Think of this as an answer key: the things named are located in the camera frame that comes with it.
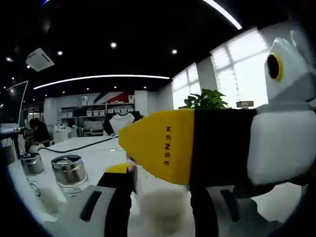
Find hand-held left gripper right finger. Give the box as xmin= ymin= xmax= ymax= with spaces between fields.
xmin=189 ymin=184 xmax=284 ymax=237

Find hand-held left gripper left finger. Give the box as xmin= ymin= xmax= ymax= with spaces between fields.
xmin=43 ymin=162 xmax=139 ymax=237

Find tall seasoning bottle white contents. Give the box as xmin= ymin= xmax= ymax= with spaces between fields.
xmin=126 ymin=158 xmax=192 ymax=235

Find short glass seasoning bottle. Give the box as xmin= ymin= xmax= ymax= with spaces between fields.
xmin=20 ymin=152 xmax=61 ymax=215
xmin=51 ymin=154 xmax=91 ymax=198

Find wide window white blinds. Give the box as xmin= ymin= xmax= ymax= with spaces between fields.
xmin=209 ymin=26 xmax=270 ymax=106

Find green potted plant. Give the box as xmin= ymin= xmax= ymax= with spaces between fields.
xmin=184 ymin=88 xmax=227 ymax=111

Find flat cardboard box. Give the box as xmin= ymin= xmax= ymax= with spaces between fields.
xmin=236 ymin=100 xmax=255 ymax=108

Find narrow window white blinds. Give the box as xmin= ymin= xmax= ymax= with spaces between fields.
xmin=172 ymin=64 xmax=202 ymax=109

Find grey office chair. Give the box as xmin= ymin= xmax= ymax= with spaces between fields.
xmin=83 ymin=120 xmax=104 ymax=136

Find black and white shirt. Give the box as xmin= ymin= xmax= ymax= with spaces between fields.
xmin=103 ymin=111 xmax=144 ymax=135

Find white cabinet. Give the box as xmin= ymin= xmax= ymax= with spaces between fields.
xmin=53 ymin=124 xmax=72 ymax=143

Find row of white storage boxes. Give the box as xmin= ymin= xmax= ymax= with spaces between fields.
xmin=58 ymin=95 xmax=135 ymax=118

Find storage shelf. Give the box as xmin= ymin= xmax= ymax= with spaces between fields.
xmin=59 ymin=102 xmax=136 ymax=119

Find standing desk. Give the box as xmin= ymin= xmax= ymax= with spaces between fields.
xmin=0 ymin=124 xmax=27 ymax=160

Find curved ceiling light strip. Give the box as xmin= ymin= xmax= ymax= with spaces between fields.
xmin=33 ymin=74 xmax=171 ymax=90

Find open laptop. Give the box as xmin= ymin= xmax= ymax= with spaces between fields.
xmin=0 ymin=80 xmax=29 ymax=134

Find ceiling air conditioner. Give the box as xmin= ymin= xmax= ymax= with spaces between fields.
xmin=25 ymin=47 xmax=55 ymax=72

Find black power cable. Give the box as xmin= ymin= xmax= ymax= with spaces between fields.
xmin=37 ymin=135 xmax=119 ymax=153

